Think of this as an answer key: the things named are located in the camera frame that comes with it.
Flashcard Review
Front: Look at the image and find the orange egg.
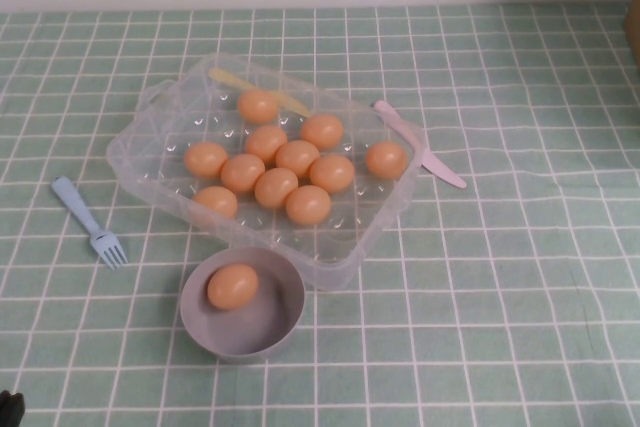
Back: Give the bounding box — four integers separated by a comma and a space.
300, 113, 345, 151
244, 124, 289, 164
365, 140, 409, 180
236, 88, 280, 124
275, 139, 321, 179
220, 153, 267, 194
192, 185, 239, 220
254, 167, 300, 210
309, 153, 356, 194
183, 141, 229, 179
285, 184, 333, 226
206, 263, 260, 311

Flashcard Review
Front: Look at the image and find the clear plastic egg box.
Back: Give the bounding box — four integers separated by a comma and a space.
106, 52, 426, 294

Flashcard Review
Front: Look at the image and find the brown cardboard box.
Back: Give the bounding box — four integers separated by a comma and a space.
622, 0, 640, 66

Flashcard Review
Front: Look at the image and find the light blue plastic fork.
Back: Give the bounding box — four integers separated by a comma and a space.
51, 175, 129, 272

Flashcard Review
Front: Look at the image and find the grey round bowl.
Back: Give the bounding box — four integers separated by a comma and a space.
179, 246, 307, 366

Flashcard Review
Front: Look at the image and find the yellow plastic knife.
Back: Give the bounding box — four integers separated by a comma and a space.
207, 66, 312, 117

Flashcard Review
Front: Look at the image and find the pink plastic knife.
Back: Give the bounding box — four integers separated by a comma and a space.
370, 99, 468, 191

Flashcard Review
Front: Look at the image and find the green checked tablecloth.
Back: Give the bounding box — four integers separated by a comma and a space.
0, 4, 640, 427

